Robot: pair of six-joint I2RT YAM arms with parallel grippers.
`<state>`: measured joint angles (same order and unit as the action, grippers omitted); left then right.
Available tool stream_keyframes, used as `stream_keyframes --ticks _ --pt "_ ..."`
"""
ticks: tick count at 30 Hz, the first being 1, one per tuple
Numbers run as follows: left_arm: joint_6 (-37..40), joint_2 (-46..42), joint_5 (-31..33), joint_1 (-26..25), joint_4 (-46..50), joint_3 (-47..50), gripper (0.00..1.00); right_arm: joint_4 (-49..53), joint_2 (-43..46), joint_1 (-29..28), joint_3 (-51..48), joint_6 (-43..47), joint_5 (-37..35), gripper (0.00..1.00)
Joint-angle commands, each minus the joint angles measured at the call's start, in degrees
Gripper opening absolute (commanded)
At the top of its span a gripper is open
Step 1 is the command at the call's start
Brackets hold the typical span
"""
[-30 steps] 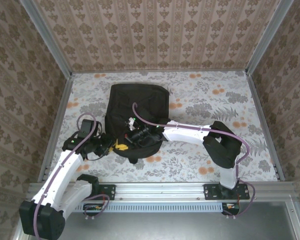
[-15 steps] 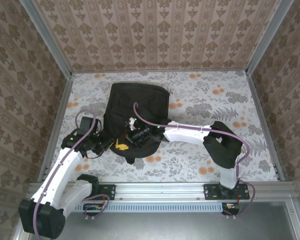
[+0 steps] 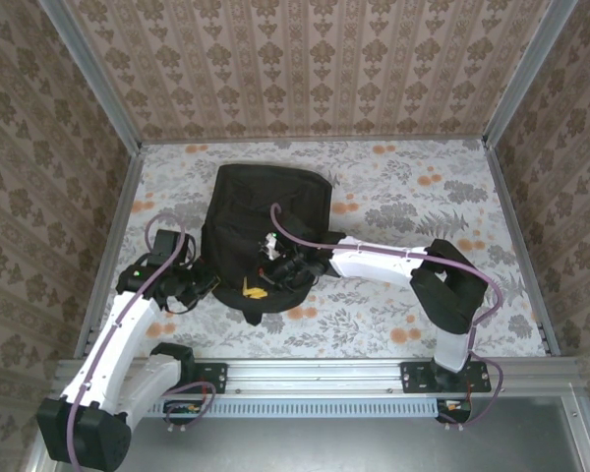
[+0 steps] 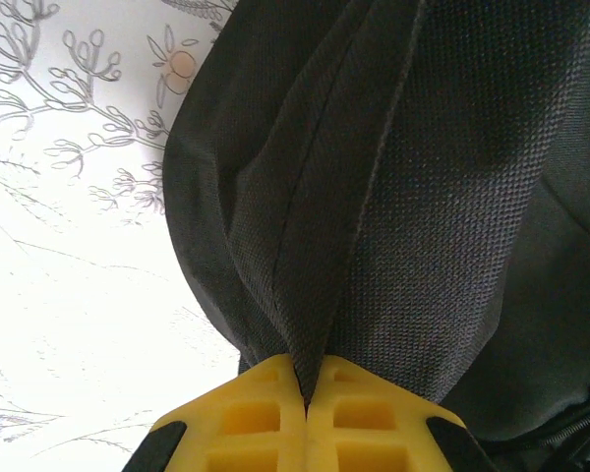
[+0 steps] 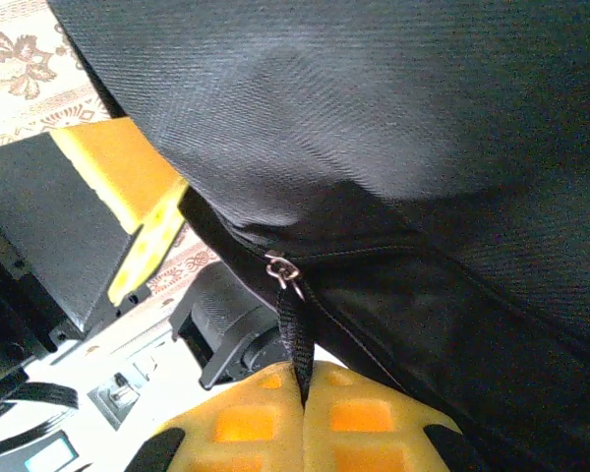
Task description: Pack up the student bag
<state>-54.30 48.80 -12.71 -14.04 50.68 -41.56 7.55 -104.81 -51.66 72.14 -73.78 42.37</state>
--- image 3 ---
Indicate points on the aluminium mounting rail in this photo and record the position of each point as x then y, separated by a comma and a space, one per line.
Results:
314, 376

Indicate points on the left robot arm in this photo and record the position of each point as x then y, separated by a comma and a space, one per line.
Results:
123, 344

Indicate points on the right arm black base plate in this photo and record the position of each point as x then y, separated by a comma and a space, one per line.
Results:
413, 378

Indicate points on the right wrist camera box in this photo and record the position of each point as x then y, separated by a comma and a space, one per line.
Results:
270, 246

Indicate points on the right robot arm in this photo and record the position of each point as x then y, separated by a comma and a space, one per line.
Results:
447, 285

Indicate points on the black backpack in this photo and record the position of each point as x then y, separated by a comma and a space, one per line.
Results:
255, 196

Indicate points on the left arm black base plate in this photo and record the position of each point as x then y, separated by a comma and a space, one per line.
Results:
211, 378

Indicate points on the aluminium table side rail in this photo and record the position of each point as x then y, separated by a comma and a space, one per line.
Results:
120, 221
516, 236

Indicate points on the aluminium frame post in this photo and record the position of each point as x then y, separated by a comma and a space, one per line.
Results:
93, 78
526, 74

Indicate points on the grey metal sheet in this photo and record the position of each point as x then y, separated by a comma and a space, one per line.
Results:
324, 447

